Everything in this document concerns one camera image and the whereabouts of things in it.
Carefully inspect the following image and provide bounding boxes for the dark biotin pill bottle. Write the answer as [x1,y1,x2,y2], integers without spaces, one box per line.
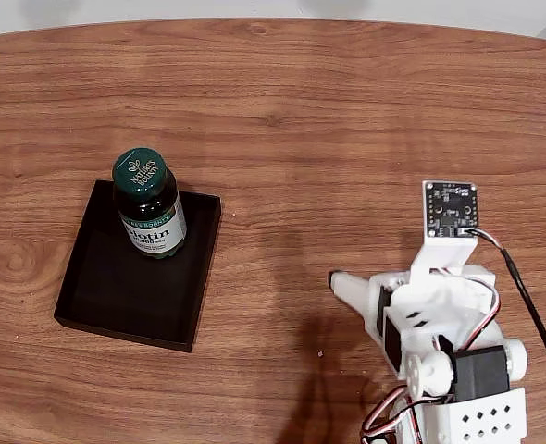
[111,146,189,260]

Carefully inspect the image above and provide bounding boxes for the shallow black cardboard box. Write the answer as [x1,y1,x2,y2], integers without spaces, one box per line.
[54,179,222,353]

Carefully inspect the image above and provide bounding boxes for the gripper servo wire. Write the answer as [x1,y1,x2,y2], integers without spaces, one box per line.
[432,266,502,349]

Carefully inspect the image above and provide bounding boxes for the black camera cable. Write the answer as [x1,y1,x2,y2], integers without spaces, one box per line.
[468,228,546,444]

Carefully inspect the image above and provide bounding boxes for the camera board on white mount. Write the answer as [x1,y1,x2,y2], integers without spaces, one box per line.
[409,179,481,286]

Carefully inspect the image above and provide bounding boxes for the looped arm servo wire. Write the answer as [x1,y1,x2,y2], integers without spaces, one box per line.
[360,386,420,443]

